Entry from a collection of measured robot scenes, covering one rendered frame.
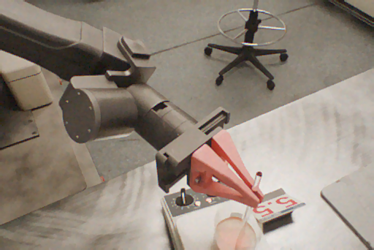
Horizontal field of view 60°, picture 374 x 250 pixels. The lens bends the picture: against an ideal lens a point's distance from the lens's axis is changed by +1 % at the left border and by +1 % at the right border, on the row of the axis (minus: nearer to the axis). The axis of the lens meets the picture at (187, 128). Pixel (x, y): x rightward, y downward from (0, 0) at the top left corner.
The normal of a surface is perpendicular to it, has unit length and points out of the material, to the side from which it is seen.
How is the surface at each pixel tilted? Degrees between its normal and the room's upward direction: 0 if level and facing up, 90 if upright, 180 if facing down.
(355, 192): 0
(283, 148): 0
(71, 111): 59
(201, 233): 0
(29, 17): 35
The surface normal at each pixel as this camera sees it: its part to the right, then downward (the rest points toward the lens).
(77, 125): -0.61, 0.10
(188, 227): 0.01, -0.66
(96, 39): 0.58, -0.59
